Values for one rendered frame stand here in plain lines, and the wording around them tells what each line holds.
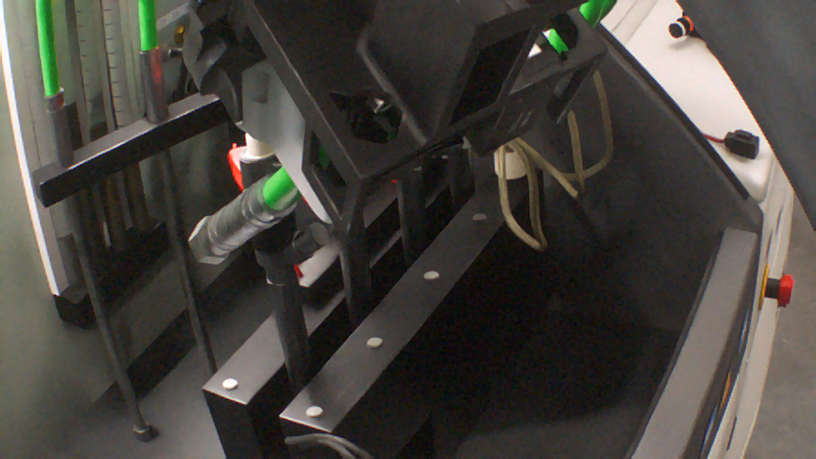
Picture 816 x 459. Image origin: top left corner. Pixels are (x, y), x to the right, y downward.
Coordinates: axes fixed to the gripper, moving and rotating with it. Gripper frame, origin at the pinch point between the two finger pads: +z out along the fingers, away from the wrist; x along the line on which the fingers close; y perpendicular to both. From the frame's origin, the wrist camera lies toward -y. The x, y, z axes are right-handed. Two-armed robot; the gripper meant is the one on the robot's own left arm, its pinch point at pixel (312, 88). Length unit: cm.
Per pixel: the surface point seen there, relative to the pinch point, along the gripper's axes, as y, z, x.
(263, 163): -4.3, 19.4, 0.2
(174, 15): -31, 46, 4
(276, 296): 1.1, 26.1, -2.1
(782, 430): 61, 143, 83
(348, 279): 1.1, 33.1, 3.3
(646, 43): -10, 62, 51
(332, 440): 10.4, 19.1, -4.5
